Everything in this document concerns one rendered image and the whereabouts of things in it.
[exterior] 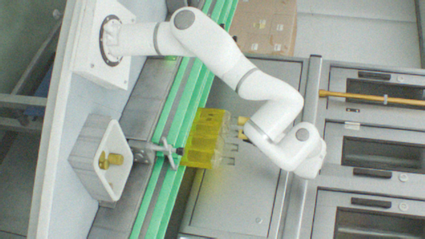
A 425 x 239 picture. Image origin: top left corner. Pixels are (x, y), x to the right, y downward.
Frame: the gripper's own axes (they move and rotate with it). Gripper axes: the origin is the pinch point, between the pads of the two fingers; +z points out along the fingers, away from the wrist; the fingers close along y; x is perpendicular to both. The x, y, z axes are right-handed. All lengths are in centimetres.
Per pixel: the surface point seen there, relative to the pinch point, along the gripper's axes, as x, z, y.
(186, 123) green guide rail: 8.1, 19.9, 6.2
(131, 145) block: 28.5, 27.0, 15.0
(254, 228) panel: 26.8, -14.2, -13.2
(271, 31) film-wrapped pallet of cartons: -312, 132, -230
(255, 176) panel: 7.7, -5.5, -12.8
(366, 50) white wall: -406, 29, -304
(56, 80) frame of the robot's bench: 34, 42, 45
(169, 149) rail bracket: 25.5, 14.0, 15.8
